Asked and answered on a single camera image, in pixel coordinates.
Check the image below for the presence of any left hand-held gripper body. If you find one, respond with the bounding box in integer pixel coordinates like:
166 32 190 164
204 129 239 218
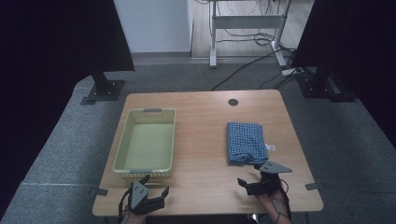
128 181 165 216

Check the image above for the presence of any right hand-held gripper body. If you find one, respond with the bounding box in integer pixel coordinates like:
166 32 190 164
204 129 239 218
246 161 293 197

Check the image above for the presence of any blue checked cloth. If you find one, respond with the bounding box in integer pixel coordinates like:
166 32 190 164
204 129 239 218
226 121 276 166

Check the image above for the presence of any light green plastic basket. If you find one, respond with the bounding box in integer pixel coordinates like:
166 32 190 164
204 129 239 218
112 107 177 179

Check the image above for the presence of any person's left hand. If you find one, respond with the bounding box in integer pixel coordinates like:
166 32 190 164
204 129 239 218
123 204 148 224

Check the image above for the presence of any person's right hand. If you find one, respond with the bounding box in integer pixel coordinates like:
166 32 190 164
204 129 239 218
255 189 293 224

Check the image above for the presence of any white power strip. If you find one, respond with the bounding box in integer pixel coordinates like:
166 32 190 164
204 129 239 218
280 67 303 77

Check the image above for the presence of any black metal stand base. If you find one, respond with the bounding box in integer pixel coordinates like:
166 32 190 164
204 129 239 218
79 68 126 106
294 65 358 104

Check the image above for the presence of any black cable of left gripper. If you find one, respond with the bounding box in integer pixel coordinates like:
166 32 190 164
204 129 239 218
117 188 133 224

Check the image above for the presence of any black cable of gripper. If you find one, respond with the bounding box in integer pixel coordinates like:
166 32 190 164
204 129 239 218
117 188 133 224
274 176 293 222

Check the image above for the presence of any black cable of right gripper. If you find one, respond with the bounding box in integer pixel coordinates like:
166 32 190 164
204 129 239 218
274 176 293 222

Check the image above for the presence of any long black floor cable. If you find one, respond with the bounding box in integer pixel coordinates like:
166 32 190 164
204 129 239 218
210 47 292 92

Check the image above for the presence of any bundle of black cables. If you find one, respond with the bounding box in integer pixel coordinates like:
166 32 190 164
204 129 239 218
214 27 297 60

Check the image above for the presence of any white metal desk frame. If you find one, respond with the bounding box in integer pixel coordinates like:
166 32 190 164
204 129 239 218
208 0 293 69

